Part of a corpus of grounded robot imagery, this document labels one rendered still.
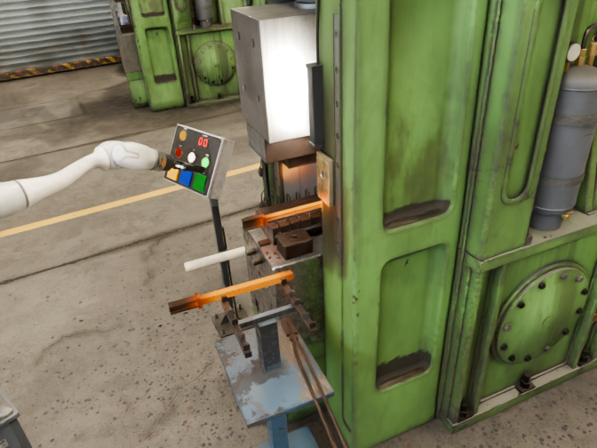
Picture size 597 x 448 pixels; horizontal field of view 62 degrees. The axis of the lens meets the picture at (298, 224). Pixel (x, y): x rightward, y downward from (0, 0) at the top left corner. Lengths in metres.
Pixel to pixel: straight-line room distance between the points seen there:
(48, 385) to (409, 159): 2.22
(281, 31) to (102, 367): 2.06
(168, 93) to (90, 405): 4.69
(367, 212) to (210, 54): 5.28
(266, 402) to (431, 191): 0.89
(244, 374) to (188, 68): 5.32
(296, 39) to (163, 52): 5.11
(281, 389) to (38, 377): 1.71
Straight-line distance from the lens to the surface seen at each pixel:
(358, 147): 1.48
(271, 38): 1.66
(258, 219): 2.00
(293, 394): 1.71
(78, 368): 3.06
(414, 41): 1.56
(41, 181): 1.91
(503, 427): 2.63
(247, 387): 1.75
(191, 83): 6.75
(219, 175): 2.33
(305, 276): 1.95
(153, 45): 6.70
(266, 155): 1.81
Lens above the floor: 2.02
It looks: 31 degrees down
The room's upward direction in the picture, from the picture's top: 3 degrees counter-clockwise
